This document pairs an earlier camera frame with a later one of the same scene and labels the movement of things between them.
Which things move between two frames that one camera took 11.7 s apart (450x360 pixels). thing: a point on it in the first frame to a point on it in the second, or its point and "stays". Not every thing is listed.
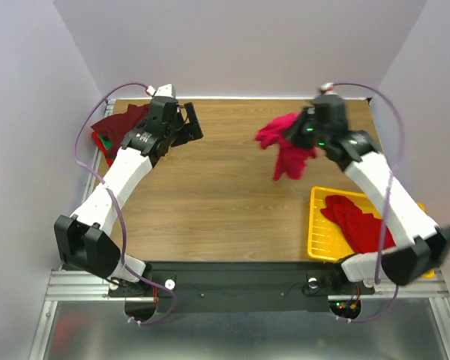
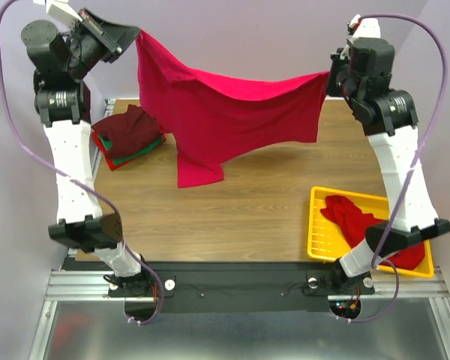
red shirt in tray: x=364 y=229 stays
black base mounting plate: x=243 y=287 stays
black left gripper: x=190 y=132 to x=113 y=38
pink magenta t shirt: x=292 y=157 to x=205 y=112
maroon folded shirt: x=116 y=127 stays
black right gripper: x=298 y=132 to x=334 y=80
